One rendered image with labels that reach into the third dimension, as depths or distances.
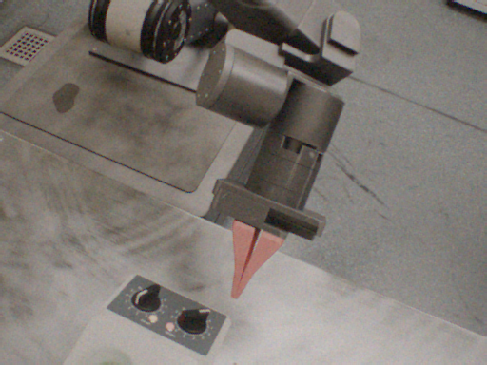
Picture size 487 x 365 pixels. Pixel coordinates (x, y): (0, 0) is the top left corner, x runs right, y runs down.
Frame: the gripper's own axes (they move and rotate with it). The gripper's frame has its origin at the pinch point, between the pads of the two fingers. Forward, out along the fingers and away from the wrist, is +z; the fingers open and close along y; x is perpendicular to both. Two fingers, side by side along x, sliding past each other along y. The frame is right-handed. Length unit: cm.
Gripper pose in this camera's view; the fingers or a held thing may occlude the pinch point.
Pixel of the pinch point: (238, 289)
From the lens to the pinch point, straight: 45.9
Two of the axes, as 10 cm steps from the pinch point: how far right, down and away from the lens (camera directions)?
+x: 1.7, -0.2, 9.9
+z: -3.6, 9.3, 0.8
